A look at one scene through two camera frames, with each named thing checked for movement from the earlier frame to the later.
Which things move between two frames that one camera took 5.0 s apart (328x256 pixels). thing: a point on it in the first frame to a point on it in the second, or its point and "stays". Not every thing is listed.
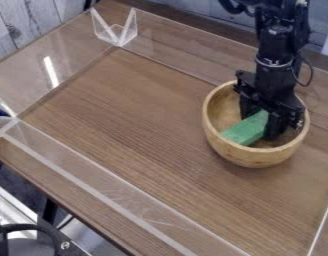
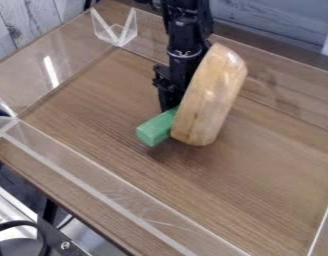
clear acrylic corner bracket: x=116 y=34 stays
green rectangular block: x=247 y=130 to x=154 y=131
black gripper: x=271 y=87 to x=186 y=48
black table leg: x=51 y=210 stays
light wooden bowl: x=220 y=113 to x=216 y=81
